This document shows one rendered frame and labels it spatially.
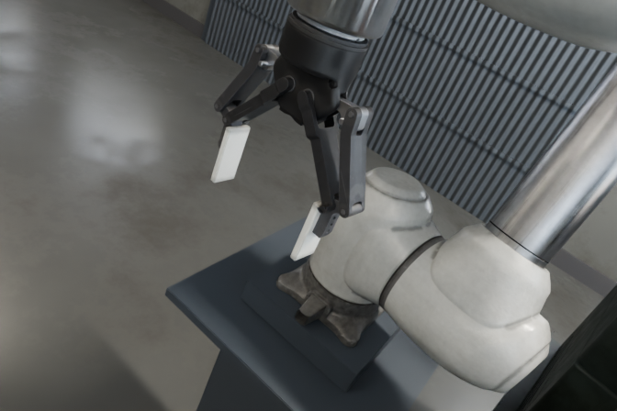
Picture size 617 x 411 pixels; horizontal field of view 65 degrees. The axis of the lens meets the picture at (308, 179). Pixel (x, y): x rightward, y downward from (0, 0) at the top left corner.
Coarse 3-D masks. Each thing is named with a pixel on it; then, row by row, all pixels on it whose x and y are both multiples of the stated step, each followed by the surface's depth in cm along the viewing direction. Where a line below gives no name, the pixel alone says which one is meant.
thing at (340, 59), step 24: (288, 24) 41; (288, 48) 41; (312, 48) 40; (336, 48) 39; (360, 48) 41; (288, 72) 45; (312, 72) 41; (336, 72) 41; (288, 96) 45; (336, 96) 42
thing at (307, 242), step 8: (320, 200) 45; (312, 208) 45; (312, 216) 45; (304, 224) 46; (312, 224) 46; (304, 232) 46; (312, 232) 47; (304, 240) 47; (312, 240) 48; (296, 248) 47; (304, 248) 48; (312, 248) 49; (296, 256) 48; (304, 256) 49
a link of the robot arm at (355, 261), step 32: (384, 192) 76; (416, 192) 77; (352, 224) 77; (384, 224) 75; (416, 224) 76; (320, 256) 84; (352, 256) 78; (384, 256) 75; (352, 288) 80; (384, 288) 75
